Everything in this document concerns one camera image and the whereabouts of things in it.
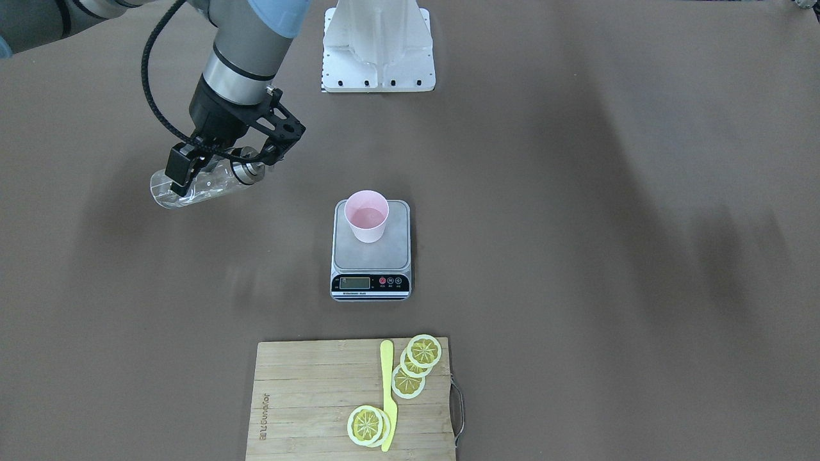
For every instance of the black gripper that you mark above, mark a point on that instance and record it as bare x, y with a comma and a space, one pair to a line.
218, 116

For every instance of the clear glass sauce bottle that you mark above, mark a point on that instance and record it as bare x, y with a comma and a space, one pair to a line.
219, 177

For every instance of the pink plastic cup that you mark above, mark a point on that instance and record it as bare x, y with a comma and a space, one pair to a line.
366, 212

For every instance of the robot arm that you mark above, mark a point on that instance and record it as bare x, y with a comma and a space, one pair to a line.
206, 70

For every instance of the grey kitchen scale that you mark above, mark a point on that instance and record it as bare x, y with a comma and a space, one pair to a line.
372, 272

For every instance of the wooden cutting board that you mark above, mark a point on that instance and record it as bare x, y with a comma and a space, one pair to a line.
304, 392

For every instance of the yellow plastic knife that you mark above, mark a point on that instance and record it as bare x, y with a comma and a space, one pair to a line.
389, 405

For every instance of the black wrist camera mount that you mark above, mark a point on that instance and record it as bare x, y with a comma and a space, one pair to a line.
271, 118

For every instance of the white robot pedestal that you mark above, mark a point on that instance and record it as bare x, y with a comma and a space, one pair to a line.
377, 47

